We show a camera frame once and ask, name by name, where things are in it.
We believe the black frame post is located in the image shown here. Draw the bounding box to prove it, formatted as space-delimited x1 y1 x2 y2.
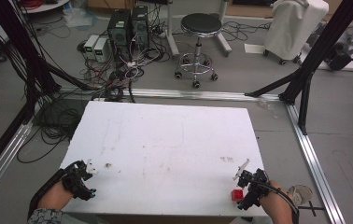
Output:
0 0 101 125
245 0 353 136

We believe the clear plastic bag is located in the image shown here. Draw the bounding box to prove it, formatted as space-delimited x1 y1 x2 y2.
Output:
62 7 99 30

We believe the white covered cart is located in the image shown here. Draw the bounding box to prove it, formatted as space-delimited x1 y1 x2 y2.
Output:
262 0 331 65

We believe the white table leg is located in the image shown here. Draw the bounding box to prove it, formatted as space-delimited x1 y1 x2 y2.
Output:
164 0 181 59
216 0 233 58

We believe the white power supply unit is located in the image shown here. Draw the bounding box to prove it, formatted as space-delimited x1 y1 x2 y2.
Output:
83 34 100 59
92 37 109 63

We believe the round white table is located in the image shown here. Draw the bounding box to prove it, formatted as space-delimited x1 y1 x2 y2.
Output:
18 0 72 15

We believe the red cube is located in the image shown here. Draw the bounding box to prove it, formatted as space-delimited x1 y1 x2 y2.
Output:
231 189 245 202

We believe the tangle of floor cables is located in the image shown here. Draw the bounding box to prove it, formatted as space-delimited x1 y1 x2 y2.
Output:
15 6 178 164

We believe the person's right hand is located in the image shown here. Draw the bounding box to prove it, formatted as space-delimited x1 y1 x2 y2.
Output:
258 179 294 224

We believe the grey machine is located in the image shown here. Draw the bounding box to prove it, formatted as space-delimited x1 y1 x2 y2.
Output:
324 32 353 72

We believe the aluminium floor rail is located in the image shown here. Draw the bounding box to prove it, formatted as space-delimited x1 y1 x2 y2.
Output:
58 87 282 103
0 119 35 210
284 103 347 224

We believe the person's left hand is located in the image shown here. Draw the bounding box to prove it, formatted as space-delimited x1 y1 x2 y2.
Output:
37 180 75 211

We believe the black round stool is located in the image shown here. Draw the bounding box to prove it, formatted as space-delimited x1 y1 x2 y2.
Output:
174 12 224 90

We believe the black computer tower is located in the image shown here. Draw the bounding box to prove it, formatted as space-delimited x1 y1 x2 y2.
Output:
130 5 150 49
106 8 133 50

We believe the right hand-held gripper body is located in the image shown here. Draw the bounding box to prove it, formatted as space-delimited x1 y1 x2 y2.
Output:
235 168 272 211

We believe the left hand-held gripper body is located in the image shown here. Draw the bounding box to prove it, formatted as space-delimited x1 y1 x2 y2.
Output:
60 160 98 202

